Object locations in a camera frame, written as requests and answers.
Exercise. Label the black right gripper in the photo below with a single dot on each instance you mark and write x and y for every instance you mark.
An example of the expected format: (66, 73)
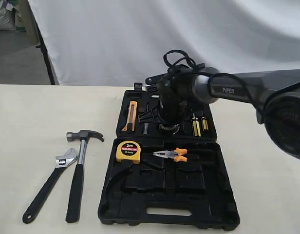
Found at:
(171, 110)

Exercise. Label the black insulating tape roll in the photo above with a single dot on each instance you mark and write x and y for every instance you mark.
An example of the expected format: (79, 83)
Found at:
(168, 130)

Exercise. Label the black plastic tool case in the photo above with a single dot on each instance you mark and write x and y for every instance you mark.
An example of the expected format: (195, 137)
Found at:
(159, 190)

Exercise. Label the adjustable wrench black handle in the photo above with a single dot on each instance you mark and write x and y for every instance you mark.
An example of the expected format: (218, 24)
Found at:
(62, 162)

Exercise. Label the claw hammer black grip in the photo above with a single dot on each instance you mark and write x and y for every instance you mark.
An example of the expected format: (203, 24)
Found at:
(75, 195)

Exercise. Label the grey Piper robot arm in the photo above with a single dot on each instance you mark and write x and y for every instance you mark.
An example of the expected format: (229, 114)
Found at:
(275, 96)

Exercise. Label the clear test pen screwdriver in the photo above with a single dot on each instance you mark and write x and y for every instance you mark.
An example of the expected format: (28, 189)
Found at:
(146, 125)

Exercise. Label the orange utility knife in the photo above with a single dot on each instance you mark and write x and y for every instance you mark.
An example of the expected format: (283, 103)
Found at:
(132, 112)

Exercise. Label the yellow tape measure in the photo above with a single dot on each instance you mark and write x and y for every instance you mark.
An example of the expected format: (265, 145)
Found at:
(128, 150)

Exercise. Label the large yellow black screwdriver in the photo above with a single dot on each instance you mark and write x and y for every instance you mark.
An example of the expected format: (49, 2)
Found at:
(196, 126)

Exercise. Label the small yellow black screwdriver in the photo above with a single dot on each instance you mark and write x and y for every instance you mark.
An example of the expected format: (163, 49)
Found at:
(204, 122)

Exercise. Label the white backdrop cloth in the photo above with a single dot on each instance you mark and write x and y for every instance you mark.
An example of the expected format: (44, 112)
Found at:
(119, 42)

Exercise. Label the black backdrop stand pole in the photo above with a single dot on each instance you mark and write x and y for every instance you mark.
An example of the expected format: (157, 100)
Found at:
(41, 45)

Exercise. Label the grey sack in background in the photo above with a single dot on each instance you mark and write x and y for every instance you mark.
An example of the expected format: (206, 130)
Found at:
(7, 16)

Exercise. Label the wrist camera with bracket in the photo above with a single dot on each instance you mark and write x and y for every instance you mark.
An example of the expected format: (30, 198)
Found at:
(150, 83)

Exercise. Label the orange handled pliers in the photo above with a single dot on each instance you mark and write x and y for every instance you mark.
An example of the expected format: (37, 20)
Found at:
(177, 155)

